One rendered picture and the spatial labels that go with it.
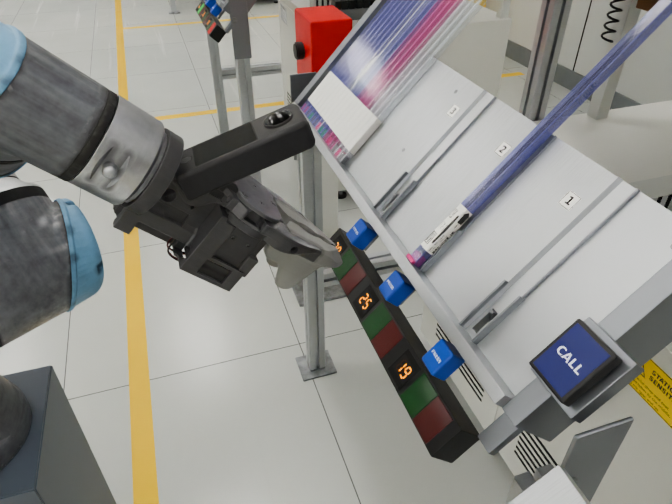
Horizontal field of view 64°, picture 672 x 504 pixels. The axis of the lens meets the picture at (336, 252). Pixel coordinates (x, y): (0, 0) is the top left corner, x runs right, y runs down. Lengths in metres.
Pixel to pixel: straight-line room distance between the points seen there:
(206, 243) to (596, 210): 0.34
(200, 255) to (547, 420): 0.31
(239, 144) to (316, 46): 0.88
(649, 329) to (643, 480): 0.47
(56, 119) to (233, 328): 1.21
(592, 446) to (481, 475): 0.86
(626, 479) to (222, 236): 0.70
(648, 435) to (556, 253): 0.41
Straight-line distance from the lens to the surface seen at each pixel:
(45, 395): 0.77
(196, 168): 0.44
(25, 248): 0.63
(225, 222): 0.45
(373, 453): 1.30
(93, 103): 0.42
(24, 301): 0.63
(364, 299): 0.65
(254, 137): 0.44
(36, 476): 0.70
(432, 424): 0.54
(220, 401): 1.40
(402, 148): 0.72
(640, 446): 0.89
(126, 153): 0.42
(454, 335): 0.51
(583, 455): 0.46
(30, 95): 0.41
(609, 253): 0.50
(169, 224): 0.47
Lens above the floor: 1.09
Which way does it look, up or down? 37 degrees down
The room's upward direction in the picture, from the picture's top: straight up
